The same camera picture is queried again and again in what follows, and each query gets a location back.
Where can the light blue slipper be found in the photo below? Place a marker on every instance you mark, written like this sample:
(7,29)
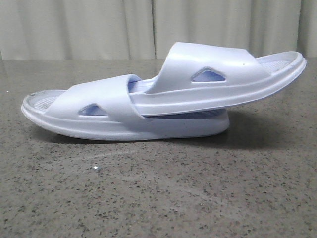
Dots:
(103,110)
(196,77)

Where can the beige curtain backdrop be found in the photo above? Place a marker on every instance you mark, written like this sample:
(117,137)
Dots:
(146,29)

